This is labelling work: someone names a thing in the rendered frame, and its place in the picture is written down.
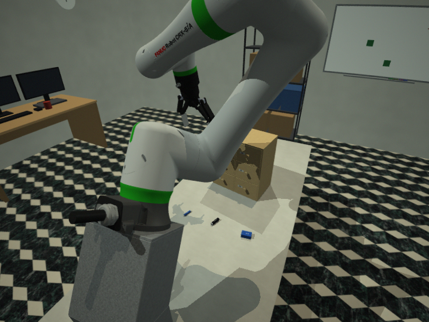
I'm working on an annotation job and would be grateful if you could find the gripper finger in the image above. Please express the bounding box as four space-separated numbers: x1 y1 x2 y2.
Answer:
177 94 189 127
190 97 215 125

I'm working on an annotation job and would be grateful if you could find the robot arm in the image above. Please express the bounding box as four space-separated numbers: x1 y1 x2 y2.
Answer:
69 0 328 234

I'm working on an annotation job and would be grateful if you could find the light wooden chest of drawers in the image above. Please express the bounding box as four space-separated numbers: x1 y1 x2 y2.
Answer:
225 129 278 201

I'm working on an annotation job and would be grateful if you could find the blue 9v battery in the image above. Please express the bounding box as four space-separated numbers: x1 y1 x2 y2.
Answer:
241 230 252 239

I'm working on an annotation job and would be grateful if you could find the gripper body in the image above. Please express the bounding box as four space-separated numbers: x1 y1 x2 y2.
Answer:
180 86 200 108

